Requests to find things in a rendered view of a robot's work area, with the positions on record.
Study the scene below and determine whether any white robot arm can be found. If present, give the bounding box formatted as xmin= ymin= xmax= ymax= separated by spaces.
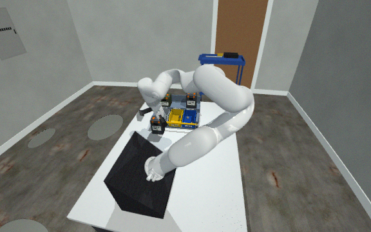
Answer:
xmin=136 ymin=64 xmax=254 ymax=182

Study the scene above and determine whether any olive green case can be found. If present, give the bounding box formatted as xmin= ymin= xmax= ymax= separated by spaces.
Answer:
xmin=160 ymin=93 xmax=172 ymax=107

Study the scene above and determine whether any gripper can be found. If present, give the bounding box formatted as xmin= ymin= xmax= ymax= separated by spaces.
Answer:
xmin=148 ymin=102 xmax=168 ymax=128

